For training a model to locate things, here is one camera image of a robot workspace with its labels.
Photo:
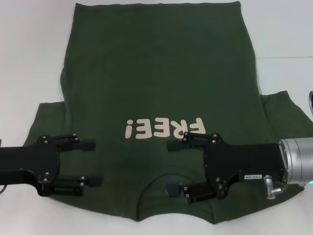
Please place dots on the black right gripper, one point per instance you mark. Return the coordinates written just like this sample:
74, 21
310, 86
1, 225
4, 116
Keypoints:
244, 159

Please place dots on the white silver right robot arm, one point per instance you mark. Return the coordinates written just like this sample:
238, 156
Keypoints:
298, 159

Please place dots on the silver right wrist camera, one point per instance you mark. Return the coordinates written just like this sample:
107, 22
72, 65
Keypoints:
311, 102

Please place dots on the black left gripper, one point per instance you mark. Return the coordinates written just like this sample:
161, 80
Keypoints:
44, 159

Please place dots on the dark green FREE t-shirt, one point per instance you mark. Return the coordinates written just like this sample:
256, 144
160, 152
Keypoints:
156, 73

